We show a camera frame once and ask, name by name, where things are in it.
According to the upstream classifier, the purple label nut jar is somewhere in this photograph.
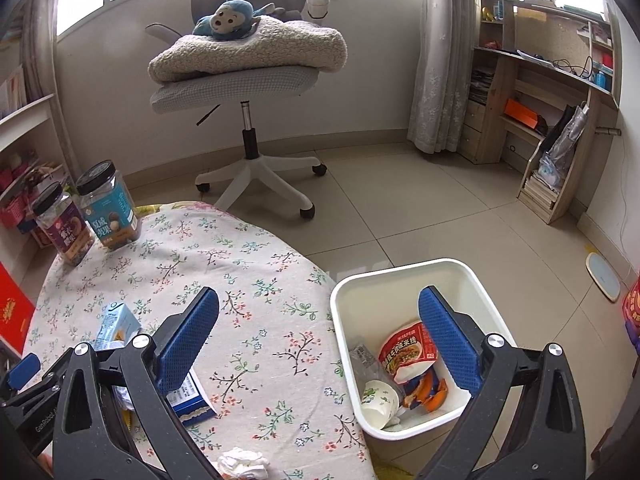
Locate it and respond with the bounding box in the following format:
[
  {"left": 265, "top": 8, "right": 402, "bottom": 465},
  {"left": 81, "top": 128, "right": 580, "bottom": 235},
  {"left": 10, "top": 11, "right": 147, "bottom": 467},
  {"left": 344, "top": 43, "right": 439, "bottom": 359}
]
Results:
[{"left": 32, "top": 182, "right": 94, "bottom": 266}]

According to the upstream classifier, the blue monkey plush toy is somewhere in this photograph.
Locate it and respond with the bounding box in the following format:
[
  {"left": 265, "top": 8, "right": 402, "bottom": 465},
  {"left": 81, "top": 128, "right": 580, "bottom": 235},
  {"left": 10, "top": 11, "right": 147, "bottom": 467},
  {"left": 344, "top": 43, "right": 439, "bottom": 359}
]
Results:
[{"left": 192, "top": 0, "right": 285, "bottom": 41}]

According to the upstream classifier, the wooden desk shelf unit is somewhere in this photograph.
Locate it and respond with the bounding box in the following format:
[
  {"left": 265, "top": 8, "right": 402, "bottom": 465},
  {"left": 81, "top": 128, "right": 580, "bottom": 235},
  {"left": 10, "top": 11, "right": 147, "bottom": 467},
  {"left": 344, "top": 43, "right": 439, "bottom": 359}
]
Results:
[{"left": 458, "top": 0, "right": 622, "bottom": 224}]

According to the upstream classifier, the floral tablecloth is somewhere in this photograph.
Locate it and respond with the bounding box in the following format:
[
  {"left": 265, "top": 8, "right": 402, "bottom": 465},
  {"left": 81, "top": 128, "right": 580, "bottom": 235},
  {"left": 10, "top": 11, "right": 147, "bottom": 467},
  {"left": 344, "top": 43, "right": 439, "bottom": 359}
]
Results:
[{"left": 26, "top": 202, "right": 374, "bottom": 479}]

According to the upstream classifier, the light blue milk carton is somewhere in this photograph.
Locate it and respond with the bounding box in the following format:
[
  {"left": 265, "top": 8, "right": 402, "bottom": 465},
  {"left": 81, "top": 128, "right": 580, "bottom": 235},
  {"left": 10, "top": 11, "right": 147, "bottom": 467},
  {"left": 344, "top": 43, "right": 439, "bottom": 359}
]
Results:
[{"left": 92, "top": 302, "right": 141, "bottom": 351}]

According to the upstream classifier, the white trash bin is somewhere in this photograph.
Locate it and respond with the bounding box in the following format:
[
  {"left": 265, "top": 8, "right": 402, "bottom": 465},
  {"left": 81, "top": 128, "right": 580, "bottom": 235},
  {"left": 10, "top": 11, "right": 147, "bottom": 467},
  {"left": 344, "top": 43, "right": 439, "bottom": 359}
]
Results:
[{"left": 328, "top": 257, "right": 518, "bottom": 442}]

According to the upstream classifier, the lace curtain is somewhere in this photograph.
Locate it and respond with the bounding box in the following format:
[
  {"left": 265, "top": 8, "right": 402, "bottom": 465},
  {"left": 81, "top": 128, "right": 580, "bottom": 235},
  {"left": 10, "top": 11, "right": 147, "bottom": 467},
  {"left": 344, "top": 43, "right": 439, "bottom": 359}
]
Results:
[{"left": 408, "top": 0, "right": 476, "bottom": 154}]

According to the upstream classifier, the white office chair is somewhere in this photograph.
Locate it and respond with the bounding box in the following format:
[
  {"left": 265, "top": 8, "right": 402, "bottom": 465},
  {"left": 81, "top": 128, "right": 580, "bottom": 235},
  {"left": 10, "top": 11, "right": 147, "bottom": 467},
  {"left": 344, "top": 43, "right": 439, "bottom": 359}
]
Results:
[{"left": 145, "top": 0, "right": 329, "bottom": 219}]

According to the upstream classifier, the red gift box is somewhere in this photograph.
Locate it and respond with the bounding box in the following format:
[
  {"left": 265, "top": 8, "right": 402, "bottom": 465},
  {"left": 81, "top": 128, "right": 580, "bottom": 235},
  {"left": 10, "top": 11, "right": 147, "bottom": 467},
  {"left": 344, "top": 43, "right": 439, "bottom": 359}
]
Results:
[{"left": 0, "top": 266, "right": 35, "bottom": 356}]

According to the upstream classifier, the blue white flat box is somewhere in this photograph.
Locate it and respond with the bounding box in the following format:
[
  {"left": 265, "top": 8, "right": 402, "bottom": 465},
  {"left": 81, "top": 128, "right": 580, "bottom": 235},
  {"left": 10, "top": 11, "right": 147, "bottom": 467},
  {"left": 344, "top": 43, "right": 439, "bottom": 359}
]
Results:
[{"left": 114, "top": 366, "right": 219, "bottom": 428}]

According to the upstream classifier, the teal label nut jar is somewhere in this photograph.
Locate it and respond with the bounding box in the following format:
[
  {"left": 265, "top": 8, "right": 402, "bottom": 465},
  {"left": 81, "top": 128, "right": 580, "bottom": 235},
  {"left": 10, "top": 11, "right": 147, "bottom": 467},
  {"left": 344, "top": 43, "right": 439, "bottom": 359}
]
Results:
[{"left": 76, "top": 159, "right": 141, "bottom": 250}]

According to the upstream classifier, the red instant noodle cup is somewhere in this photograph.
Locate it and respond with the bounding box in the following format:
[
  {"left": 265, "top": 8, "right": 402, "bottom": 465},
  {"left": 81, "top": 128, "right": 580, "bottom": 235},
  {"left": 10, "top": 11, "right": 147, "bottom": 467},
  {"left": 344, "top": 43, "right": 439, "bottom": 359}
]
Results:
[{"left": 378, "top": 321, "right": 439, "bottom": 385}]

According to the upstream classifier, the clear plastic water bottle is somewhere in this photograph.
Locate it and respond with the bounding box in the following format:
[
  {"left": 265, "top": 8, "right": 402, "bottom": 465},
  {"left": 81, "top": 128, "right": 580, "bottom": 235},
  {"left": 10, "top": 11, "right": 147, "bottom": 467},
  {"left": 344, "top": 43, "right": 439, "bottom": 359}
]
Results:
[{"left": 349, "top": 341, "right": 404, "bottom": 399}]

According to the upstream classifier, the crumpled white tissue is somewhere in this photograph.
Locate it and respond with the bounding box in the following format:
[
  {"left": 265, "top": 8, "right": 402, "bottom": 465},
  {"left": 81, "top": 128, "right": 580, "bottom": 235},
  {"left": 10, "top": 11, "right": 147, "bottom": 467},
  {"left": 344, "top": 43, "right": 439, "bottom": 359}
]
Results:
[{"left": 214, "top": 448, "right": 270, "bottom": 480}]

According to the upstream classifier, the orange peel piece lower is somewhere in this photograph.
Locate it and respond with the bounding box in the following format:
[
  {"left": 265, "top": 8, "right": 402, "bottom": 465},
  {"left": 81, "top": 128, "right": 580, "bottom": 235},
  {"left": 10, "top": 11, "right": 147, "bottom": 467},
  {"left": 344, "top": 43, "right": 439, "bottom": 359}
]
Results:
[{"left": 402, "top": 367, "right": 448, "bottom": 413}]

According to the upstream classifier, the pale blue floor scale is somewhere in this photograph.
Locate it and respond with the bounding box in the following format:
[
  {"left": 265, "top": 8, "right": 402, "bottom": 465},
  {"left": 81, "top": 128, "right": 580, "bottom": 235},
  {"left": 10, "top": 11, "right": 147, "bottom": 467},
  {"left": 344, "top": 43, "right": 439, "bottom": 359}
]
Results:
[{"left": 585, "top": 252, "right": 620, "bottom": 304}]

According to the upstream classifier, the white bookshelf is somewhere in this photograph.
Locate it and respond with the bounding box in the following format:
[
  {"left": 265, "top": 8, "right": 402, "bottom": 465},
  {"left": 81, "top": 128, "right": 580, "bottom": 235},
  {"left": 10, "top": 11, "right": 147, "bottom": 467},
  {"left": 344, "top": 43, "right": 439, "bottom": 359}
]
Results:
[{"left": 1, "top": 65, "right": 68, "bottom": 269}]

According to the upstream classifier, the beige fleece cushion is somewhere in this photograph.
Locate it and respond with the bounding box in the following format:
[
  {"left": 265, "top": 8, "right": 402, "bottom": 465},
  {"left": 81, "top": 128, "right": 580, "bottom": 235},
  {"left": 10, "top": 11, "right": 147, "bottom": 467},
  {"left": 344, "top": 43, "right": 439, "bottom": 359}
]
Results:
[{"left": 148, "top": 16, "right": 348, "bottom": 84}]

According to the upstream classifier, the white paper cup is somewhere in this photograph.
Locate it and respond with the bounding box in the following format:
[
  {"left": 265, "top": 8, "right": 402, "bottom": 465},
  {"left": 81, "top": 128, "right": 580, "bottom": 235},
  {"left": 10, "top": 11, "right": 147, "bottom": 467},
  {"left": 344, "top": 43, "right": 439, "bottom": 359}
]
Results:
[{"left": 360, "top": 379, "right": 400, "bottom": 430}]

